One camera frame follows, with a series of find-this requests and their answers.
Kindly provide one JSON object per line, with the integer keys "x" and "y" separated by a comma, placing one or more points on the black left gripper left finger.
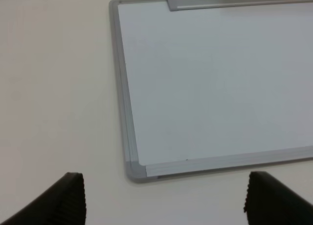
{"x": 63, "y": 203}

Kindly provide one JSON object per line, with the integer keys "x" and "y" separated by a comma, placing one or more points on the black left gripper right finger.
{"x": 270, "y": 202}

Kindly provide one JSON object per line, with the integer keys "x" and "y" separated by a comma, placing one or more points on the aluminium framed whiteboard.
{"x": 212, "y": 85}

